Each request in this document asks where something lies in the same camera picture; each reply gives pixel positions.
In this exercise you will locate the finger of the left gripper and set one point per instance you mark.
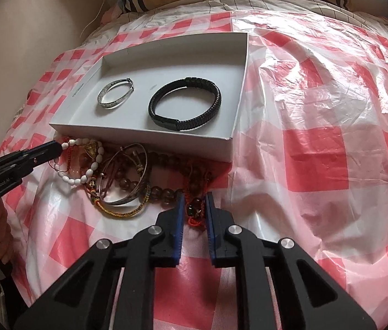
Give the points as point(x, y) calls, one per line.
point(32, 158)

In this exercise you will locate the silver wide bangle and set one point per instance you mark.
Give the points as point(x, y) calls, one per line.
point(124, 176)

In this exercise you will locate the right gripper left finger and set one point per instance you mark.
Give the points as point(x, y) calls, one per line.
point(111, 286)

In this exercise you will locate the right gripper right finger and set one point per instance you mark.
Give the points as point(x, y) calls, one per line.
point(279, 286)

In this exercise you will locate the silver engraved bangle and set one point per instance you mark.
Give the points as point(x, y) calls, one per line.
point(115, 93)

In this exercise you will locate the red white checkered plastic sheet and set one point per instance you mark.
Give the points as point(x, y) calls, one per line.
point(310, 162)

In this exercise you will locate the gold charm pendant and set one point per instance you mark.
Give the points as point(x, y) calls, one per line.
point(92, 148)

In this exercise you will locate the white shallow cardboard box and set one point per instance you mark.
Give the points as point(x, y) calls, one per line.
point(187, 92)

